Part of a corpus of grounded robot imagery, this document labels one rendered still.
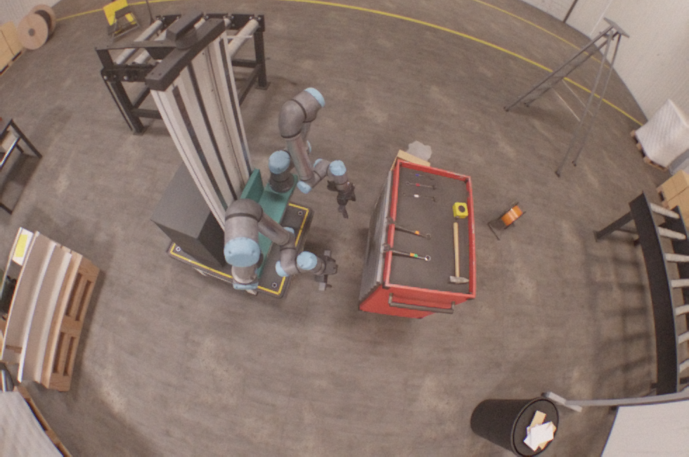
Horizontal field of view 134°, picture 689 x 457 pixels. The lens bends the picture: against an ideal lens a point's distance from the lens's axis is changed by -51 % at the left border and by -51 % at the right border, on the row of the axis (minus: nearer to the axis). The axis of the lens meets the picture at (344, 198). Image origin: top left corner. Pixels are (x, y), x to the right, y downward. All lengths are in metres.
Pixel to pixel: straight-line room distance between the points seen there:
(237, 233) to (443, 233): 1.05
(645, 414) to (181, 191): 3.38
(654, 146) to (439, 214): 6.34
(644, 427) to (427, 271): 2.05
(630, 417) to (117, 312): 4.01
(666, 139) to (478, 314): 5.84
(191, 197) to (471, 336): 2.27
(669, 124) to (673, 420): 5.86
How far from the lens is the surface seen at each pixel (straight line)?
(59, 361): 2.97
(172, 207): 1.72
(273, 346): 2.23
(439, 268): 1.50
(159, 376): 2.51
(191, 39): 0.91
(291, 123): 1.26
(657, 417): 2.57
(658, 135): 7.39
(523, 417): 2.13
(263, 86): 3.53
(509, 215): 2.81
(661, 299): 3.64
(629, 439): 2.63
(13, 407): 3.37
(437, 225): 1.59
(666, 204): 6.97
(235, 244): 0.94
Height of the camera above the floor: 2.21
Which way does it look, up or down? 60 degrees down
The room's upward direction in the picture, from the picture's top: 13 degrees clockwise
